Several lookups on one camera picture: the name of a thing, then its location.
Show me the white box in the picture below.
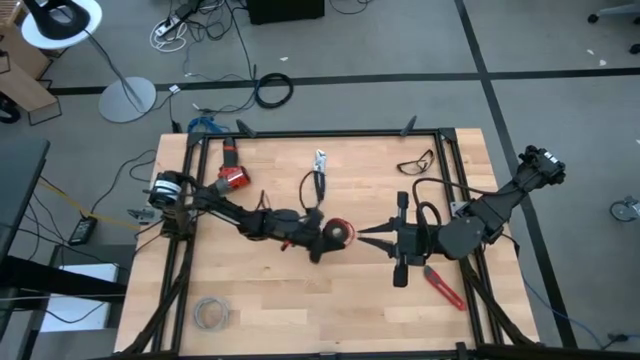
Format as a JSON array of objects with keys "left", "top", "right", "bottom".
[{"left": 39, "top": 263, "right": 121, "bottom": 334}]

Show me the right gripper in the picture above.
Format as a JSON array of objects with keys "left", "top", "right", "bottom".
[{"left": 356, "top": 190, "right": 444, "bottom": 289}]

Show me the black coiled cable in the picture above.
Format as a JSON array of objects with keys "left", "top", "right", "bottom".
[{"left": 254, "top": 72, "right": 296, "bottom": 110}]

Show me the grey office chair base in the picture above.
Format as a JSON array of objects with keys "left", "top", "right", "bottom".
[{"left": 587, "top": 2, "right": 640, "bottom": 55}]

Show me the black power adapter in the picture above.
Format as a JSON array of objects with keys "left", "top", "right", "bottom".
[{"left": 68, "top": 215, "right": 99, "bottom": 246}]

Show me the black headset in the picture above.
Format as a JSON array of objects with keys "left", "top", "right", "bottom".
[{"left": 23, "top": 0, "right": 93, "bottom": 41}]

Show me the black desk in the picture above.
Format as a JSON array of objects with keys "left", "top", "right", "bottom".
[{"left": 0, "top": 138, "right": 129, "bottom": 301}]

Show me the black pointed frame bracket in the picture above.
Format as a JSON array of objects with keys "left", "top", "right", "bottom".
[
  {"left": 399, "top": 114, "right": 419, "bottom": 138},
  {"left": 235, "top": 118, "right": 259, "bottom": 139}
]

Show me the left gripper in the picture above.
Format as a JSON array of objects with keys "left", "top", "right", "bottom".
[{"left": 294, "top": 207, "right": 350, "bottom": 265}]

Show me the black aluminium table frame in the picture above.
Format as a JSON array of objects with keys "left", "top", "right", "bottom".
[{"left": 117, "top": 127, "right": 541, "bottom": 360}]

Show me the blue cable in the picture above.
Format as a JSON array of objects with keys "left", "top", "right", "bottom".
[{"left": 186, "top": 114, "right": 218, "bottom": 135}]

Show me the grey cloth bundle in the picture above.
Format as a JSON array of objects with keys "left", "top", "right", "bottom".
[{"left": 397, "top": 148, "right": 436, "bottom": 177}]

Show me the wooden cabinet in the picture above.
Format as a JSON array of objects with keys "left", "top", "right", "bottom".
[{"left": 0, "top": 0, "right": 60, "bottom": 114}]

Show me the grey caster wheel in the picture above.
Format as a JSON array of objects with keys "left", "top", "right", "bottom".
[{"left": 609, "top": 196, "right": 640, "bottom": 224}]

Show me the white power strip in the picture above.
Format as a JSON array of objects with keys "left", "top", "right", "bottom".
[{"left": 153, "top": 14, "right": 182, "bottom": 39}]

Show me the red utility knife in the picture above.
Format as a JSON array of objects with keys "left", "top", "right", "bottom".
[{"left": 421, "top": 266, "right": 470, "bottom": 310}]

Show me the red cordless drill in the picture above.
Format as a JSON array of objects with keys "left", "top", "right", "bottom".
[{"left": 209, "top": 137, "right": 251, "bottom": 195}]

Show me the white round pedestal table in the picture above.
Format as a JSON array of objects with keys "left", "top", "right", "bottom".
[{"left": 21, "top": 0, "right": 158, "bottom": 125}]

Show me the black box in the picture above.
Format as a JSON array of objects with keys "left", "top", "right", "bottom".
[{"left": 247, "top": 0, "right": 327, "bottom": 26}]

